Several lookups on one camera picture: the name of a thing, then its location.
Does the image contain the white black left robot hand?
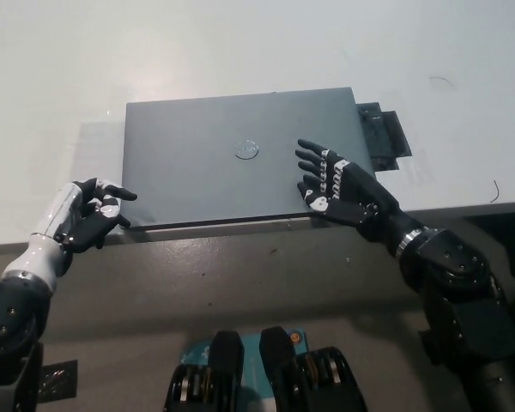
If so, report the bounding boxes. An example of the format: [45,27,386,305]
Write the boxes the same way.
[29,178,138,254]

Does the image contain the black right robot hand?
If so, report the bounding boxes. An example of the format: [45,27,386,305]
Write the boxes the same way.
[294,137,403,241]

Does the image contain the dark grey laptop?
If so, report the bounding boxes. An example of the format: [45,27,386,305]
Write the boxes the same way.
[120,87,377,230]

